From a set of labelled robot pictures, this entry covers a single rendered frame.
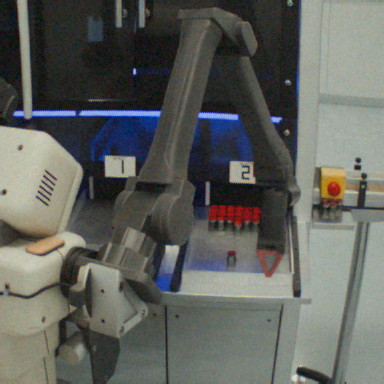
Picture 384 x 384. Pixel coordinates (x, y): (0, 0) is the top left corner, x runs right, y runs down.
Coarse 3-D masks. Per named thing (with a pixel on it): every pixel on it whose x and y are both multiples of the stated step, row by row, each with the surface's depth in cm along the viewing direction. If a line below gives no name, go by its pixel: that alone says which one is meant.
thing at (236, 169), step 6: (234, 162) 179; (240, 162) 178; (246, 162) 178; (252, 162) 178; (234, 168) 179; (240, 168) 179; (246, 168) 179; (252, 168) 179; (234, 174) 180; (240, 174) 180; (246, 174) 179; (252, 174) 179; (234, 180) 181; (240, 180) 180; (246, 180) 180; (252, 180) 180
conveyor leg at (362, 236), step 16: (368, 224) 197; (368, 240) 200; (352, 256) 204; (352, 272) 205; (352, 288) 207; (352, 304) 209; (352, 320) 212; (352, 336) 216; (336, 352) 220; (336, 368) 221
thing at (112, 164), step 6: (108, 156) 182; (114, 156) 182; (108, 162) 183; (114, 162) 182; (120, 162) 182; (126, 162) 182; (132, 162) 182; (108, 168) 183; (114, 168) 183; (120, 168) 183; (126, 168) 183; (132, 168) 183; (108, 174) 184; (114, 174) 184; (120, 174) 184; (126, 174) 183; (132, 174) 183
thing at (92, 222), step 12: (84, 192) 194; (84, 204) 193; (96, 204) 193; (108, 204) 193; (72, 216) 182; (84, 216) 186; (96, 216) 186; (108, 216) 186; (72, 228) 179; (84, 228) 179; (96, 228) 179; (108, 228) 179; (84, 240) 172; (96, 240) 173; (108, 240) 173
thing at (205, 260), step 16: (288, 224) 178; (192, 240) 173; (208, 240) 174; (224, 240) 174; (240, 240) 173; (256, 240) 173; (288, 240) 173; (192, 256) 166; (208, 256) 166; (224, 256) 166; (240, 256) 166; (256, 256) 165; (272, 256) 165; (288, 256) 165; (192, 272) 153; (208, 272) 152; (224, 272) 152; (240, 272) 152; (256, 272) 152; (288, 272) 158
